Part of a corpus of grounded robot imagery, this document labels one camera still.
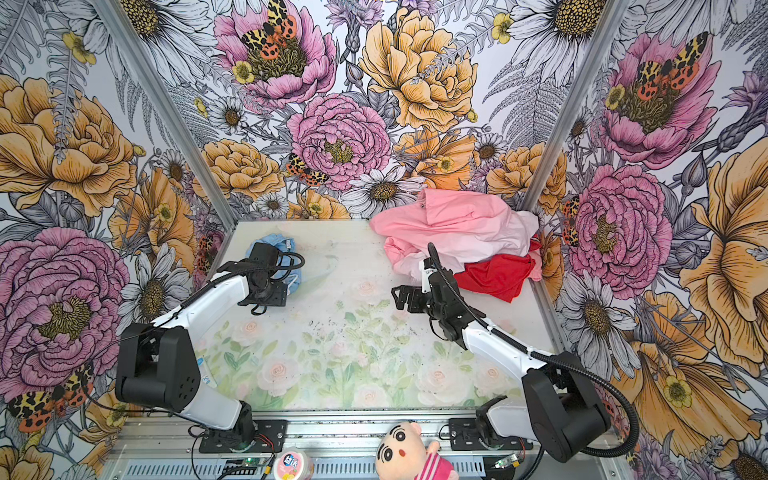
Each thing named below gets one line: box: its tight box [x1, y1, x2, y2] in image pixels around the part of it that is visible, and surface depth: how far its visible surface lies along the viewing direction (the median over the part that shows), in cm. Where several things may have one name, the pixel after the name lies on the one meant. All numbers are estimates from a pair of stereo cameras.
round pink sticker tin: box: [273, 450, 311, 480], surface depth 63 cm
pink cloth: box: [370, 190, 543, 281], surface depth 108 cm
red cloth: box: [454, 235, 543, 303], surface depth 99 cm
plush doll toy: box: [375, 422, 460, 480], surface depth 66 cm
